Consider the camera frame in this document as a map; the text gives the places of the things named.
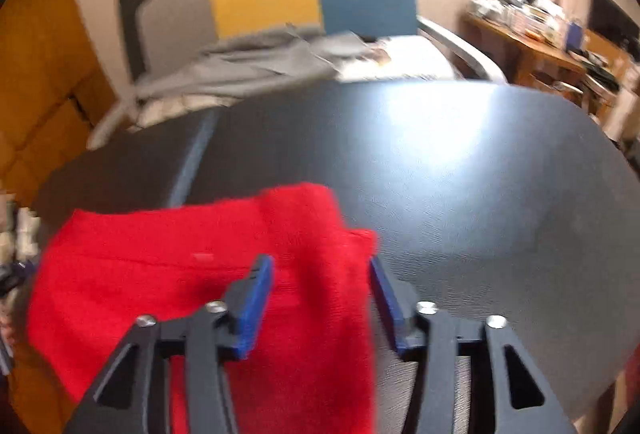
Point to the wooden wardrobe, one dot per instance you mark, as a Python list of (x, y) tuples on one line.
[(40, 63)]

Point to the red knit sweater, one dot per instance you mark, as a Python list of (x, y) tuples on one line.
[(150, 274)]

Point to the black monitor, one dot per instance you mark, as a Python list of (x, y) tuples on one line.
[(610, 13)]

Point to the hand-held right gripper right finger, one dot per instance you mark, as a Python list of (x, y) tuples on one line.
[(392, 319)]

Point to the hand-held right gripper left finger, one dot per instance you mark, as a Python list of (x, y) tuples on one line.
[(255, 314)]

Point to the grey garment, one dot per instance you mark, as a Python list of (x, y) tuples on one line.
[(240, 63)]

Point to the wooden desk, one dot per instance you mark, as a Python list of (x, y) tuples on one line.
[(605, 46)]

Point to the wooden side table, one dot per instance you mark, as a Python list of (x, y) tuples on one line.
[(530, 46)]

